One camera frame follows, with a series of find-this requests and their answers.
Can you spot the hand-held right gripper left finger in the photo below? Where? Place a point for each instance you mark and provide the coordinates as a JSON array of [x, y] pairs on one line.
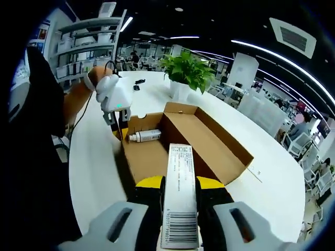
[[99, 230]]

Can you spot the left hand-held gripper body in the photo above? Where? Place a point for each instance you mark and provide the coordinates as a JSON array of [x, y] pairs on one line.
[[116, 96]]

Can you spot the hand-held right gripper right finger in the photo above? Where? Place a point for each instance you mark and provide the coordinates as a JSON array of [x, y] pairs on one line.
[[222, 227]]

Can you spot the white spray bottle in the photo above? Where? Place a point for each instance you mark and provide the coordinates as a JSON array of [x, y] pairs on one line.
[[149, 135]]

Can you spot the white medicine carton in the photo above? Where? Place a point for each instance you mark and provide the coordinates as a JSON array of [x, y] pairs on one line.
[[180, 183]]

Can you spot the brown cardboard shoe box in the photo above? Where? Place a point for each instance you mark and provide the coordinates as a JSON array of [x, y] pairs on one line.
[[209, 146]]

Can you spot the person's left hand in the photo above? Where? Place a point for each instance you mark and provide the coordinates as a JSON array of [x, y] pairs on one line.
[[100, 73]]

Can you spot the white wristband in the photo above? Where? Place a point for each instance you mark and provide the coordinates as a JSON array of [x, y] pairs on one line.
[[89, 82]]

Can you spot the grey shelf unit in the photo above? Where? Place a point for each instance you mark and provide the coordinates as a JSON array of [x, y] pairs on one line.
[[86, 48]]

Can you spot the white table socket panel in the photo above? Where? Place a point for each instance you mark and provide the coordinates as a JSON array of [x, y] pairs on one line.
[[255, 172]]

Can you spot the green potted plant white pot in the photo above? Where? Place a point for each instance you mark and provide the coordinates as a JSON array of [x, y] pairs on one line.
[[188, 68]]

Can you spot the person's black shirt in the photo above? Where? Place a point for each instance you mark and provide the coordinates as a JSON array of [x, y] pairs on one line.
[[39, 157]]

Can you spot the white air conditioner unit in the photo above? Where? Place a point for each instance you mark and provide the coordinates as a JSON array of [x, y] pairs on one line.
[[107, 10]]

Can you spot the row of white office chairs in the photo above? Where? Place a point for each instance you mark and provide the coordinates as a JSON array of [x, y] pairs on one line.
[[301, 146]]

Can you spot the grey partition panel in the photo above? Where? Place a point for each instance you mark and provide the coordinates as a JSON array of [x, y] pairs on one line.
[[261, 115]]

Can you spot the ceiling light strip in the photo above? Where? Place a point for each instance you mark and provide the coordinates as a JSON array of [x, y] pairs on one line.
[[261, 47]]

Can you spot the ceiling air vent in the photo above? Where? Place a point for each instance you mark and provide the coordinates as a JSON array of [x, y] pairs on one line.
[[293, 36]]

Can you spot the blue wall poster board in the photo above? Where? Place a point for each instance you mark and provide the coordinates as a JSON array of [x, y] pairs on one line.
[[42, 34]]

